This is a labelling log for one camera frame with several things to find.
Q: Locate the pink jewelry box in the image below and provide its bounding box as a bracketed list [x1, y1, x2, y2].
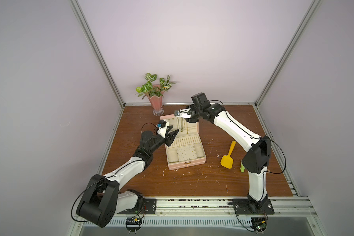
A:
[160, 115, 207, 171]

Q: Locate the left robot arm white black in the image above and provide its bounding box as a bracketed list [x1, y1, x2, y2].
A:
[71, 124, 179, 228]

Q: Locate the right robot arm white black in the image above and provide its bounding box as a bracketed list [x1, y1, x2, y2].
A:
[175, 92, 287, 215]

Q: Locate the potted plant pink vase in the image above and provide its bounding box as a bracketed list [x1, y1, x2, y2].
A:
[136, 73, 175, 116]

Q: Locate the yellow toy shovel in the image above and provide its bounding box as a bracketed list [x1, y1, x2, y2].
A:
[220, 141, 237, 169]

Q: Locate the green toy rake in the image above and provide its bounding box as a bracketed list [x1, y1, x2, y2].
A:
[240, 160, 245, 173]

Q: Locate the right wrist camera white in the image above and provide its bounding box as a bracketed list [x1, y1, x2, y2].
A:
[174, 108, 191, 117]

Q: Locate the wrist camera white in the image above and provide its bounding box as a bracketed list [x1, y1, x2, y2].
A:
[156, 120, 169, 138]
[174, 108, 191, 117]

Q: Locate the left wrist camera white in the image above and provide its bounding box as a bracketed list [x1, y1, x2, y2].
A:
[156, 120, 169, 138]

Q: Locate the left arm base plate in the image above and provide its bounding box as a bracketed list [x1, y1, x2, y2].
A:
[116, 198, 157, 214]

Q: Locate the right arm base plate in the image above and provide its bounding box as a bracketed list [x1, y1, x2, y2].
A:
[232, 197, 275, 215]

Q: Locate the aluminium front rail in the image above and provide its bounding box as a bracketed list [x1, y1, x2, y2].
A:
[75, 197, 318, 218]

